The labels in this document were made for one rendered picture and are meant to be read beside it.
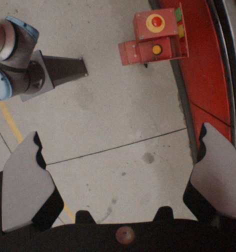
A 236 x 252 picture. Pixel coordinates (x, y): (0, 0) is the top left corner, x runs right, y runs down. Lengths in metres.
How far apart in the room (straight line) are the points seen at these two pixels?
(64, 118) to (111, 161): 0.70
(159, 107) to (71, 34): 1.05
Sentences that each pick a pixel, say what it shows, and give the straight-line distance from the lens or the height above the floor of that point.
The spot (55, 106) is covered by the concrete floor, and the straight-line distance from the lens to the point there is 1.58.
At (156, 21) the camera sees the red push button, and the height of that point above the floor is 0.81.
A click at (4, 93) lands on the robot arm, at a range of 0.53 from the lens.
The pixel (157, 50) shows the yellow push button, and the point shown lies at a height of 0.73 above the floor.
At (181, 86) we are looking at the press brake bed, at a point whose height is 0.05.
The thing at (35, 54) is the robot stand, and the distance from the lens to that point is 0.71.
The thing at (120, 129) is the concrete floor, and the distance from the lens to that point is 1.53.
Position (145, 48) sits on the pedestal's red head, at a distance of 0.70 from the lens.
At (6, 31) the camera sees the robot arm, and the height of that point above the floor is 1.03.
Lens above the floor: 1.39
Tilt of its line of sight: 67 degrees down
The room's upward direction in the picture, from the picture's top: 179 degrees counter-clockwise
